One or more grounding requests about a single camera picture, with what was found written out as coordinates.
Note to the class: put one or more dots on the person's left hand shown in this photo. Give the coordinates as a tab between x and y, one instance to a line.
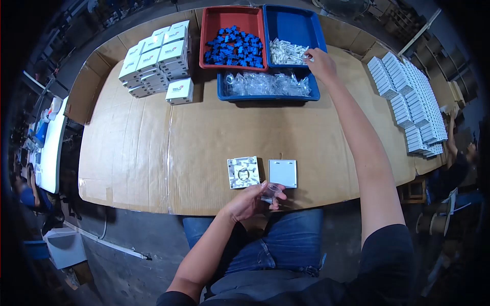
245	204

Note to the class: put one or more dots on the person's right hand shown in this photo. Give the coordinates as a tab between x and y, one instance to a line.
323	67

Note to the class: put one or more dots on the person's left thumb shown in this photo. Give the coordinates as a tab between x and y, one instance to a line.
255	187

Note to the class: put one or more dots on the person's right fingers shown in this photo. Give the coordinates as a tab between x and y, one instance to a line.
310	55

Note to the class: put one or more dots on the person's left fingers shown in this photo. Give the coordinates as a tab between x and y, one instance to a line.
276	201

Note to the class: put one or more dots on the small white plastic clip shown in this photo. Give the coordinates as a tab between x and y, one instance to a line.
308	59

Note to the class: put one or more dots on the clear plastic piece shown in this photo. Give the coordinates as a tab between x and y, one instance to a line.
272	190

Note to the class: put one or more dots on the open white faceplate base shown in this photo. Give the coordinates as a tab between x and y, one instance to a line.
243	172

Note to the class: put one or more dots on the pile of white plastic clips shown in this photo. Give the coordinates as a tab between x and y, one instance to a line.
285	52

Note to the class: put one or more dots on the plain white square cover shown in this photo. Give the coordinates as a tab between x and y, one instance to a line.
282	173

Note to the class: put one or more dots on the person's legs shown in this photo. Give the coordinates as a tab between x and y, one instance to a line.
283	241

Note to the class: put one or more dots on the pile of clear plastic bags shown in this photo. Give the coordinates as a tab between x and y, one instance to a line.
266	84

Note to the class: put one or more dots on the standing fan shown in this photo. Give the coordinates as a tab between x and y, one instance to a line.
340	7

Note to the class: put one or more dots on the brown cardboard sheet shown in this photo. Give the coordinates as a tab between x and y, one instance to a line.
214	134

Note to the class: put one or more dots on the pile of blue plastic parts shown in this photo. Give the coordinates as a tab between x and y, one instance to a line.
234	48

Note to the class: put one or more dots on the red plastic tray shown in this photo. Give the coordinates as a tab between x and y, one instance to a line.
229	23

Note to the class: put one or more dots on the long blue plastic tray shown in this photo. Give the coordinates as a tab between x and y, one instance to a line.
226	93

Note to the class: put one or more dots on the person's body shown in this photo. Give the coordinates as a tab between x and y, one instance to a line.
344	279

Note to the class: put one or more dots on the rows of white plastic units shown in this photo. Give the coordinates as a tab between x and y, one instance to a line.
411	99

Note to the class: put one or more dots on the single white carton red logo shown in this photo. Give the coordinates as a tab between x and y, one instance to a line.
180	91

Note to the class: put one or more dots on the stack of white printed boxes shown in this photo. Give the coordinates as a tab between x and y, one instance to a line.
155	59

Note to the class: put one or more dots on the white floor tube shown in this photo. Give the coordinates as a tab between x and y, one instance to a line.
107	243

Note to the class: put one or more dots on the white box on floor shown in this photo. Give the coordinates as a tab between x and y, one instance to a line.
66	248

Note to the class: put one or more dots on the white side table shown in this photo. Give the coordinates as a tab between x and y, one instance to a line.
53	149

